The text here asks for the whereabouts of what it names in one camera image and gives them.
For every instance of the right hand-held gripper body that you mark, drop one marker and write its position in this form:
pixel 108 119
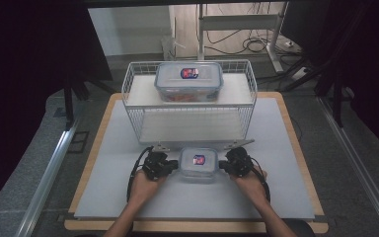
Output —
pixel 240 161

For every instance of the dark curtain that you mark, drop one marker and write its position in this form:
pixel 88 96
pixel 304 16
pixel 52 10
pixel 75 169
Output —
pixel 29 82
pixel 358 65

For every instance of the black metal stand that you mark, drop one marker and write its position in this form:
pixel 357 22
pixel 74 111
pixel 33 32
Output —
pixel 75 89
pixel 329 82

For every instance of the person's left hand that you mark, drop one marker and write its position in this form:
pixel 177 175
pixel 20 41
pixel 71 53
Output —
pixel 144 187

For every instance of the large clear plastic food container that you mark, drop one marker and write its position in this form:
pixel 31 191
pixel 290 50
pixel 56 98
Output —
pixel 189 82

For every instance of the person's right hand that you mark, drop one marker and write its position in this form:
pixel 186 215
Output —
pixel 251 186

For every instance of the white power strip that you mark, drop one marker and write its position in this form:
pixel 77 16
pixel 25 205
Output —
pixel 297 74

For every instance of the small clear plastic food container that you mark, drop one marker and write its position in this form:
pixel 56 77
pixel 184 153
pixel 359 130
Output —
pixel 199 164

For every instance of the white metal desk frame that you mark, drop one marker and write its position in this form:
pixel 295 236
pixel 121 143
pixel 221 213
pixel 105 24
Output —
pixel 240 23

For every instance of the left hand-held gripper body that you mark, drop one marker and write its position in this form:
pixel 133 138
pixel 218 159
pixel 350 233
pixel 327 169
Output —
pixel 156 164

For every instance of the aluminium rail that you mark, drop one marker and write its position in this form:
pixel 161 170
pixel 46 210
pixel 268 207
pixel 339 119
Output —
pixel 46 184
pixel 358 164

